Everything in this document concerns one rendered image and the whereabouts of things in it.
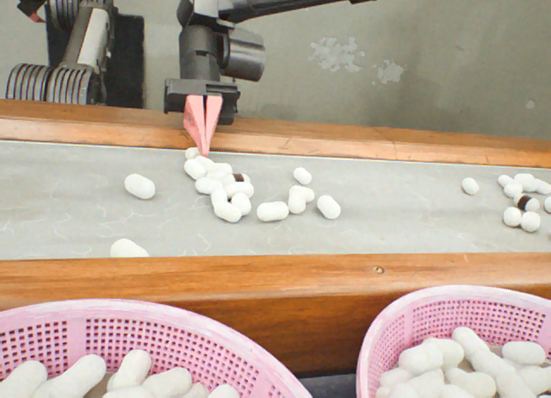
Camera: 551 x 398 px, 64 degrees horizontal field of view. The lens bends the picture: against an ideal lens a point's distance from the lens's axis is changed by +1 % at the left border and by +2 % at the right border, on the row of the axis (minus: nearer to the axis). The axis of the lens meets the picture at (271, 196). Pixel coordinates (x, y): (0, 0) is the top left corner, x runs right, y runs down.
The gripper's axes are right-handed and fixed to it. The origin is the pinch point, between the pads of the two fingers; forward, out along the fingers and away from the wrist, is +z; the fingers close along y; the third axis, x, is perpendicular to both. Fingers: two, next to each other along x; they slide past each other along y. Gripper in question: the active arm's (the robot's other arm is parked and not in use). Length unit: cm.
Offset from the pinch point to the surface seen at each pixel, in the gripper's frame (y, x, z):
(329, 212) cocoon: 12.3, -8.7, 12.6
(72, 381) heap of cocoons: -11.4, -20.4, 28.0
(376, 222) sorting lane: 18.4, -7.8, 13.6
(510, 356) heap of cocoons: 20.0, -19.8, 29.5
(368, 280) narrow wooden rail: 10.0, -18.4, 22.7
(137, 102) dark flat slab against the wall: -13, 150, -119
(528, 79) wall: 161, 73, -87
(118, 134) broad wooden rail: -11.2, 4.5, -4.9
